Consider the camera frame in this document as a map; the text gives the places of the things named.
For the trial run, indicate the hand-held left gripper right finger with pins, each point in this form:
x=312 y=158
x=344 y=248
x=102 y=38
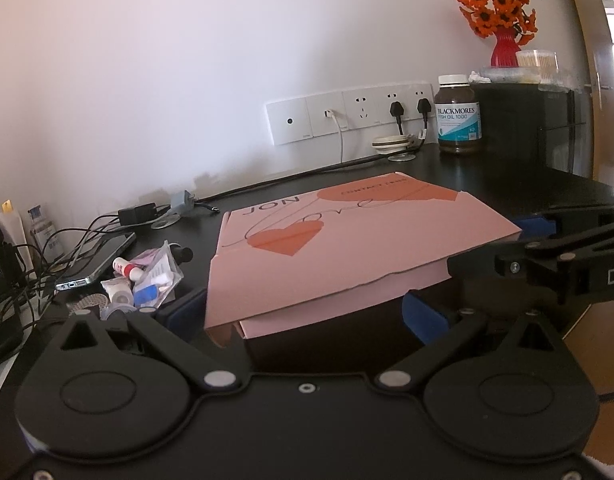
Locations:
x=427 y=317

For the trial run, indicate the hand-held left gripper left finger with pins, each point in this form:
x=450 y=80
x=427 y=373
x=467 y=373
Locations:
x=187 y=305

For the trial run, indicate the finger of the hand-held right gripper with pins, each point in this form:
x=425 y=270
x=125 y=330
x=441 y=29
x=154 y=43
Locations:
x=534 y=226
x=512 y=265

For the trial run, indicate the pink cardboard box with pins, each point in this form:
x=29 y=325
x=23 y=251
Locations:
x=362 y=240

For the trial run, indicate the black desktop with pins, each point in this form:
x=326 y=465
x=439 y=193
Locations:
x=512 y=185

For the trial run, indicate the clear plastic toiletry pouch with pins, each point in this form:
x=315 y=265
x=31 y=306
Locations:
x=157 y=280

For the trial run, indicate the purple packet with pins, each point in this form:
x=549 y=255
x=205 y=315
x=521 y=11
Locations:
x=147 y=257

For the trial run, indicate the red white lip balm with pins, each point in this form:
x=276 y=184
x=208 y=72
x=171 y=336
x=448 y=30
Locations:
x=127 y=269

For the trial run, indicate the white cream tube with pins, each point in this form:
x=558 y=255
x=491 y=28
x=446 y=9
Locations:
x=117 y=291

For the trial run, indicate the silver round disc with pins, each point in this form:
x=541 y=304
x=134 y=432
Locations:
x=166 y=221

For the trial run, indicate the black storage cabinet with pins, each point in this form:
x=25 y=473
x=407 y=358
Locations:
x=527 y=130

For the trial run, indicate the round mesh disc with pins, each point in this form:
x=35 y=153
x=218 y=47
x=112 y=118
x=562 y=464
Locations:
x=87 y=303

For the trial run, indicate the silver edged smartphone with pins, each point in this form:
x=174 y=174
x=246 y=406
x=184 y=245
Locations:
x=97 y=260

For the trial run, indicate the grey power adapter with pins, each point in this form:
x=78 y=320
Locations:
x=183 y=201

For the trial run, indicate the black power adapter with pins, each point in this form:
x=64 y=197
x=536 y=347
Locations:
x=137 y=213

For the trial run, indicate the brown supplement bottle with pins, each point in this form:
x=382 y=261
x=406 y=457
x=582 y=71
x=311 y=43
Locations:
x=458 y=120

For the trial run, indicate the clear plastic containers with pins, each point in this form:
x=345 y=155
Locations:
x=507 y=77

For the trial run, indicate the black power plug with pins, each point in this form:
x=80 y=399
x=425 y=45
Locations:
x=424 y=110
x=397 y=112

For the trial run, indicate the small clear bottle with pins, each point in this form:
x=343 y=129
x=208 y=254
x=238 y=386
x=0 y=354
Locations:
x=43 y=230

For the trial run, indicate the red vase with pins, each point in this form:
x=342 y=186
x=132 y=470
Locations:
x=505 y=50

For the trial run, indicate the black portable monitor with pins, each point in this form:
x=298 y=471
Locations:
x=2 y=310

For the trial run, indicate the white bottle with yellow cap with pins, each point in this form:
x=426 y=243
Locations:
x=13 y=230

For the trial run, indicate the wooden door frame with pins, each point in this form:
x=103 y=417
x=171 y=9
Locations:
x=594 y=35

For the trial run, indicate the white wall socket panel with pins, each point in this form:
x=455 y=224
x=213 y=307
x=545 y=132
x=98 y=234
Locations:
x=297 y=120

